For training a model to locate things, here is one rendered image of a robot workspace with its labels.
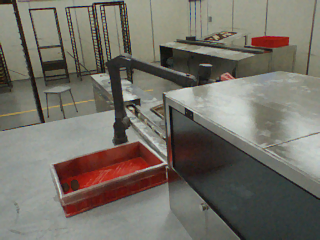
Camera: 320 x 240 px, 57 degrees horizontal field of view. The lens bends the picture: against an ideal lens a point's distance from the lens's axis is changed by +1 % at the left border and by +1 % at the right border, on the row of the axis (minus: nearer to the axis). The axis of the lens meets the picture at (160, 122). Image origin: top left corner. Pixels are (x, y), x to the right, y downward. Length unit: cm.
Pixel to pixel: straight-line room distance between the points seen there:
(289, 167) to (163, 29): 902
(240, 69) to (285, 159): 396
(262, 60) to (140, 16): 524
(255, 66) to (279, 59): 62
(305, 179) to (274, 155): 7
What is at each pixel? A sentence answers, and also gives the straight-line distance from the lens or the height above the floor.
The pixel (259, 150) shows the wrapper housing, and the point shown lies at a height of 130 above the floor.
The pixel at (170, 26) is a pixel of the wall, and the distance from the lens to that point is 957.
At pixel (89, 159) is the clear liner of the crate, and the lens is 150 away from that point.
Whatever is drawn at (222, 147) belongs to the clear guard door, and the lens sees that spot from 72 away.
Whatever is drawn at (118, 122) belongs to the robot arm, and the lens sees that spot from 169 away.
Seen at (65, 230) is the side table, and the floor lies 82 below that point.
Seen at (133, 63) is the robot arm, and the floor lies 131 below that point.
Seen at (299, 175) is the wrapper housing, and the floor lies 129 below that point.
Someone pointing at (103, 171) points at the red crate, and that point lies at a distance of 152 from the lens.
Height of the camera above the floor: 157
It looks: 21 degrees down
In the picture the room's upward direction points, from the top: 4 degrees counter-clockwise
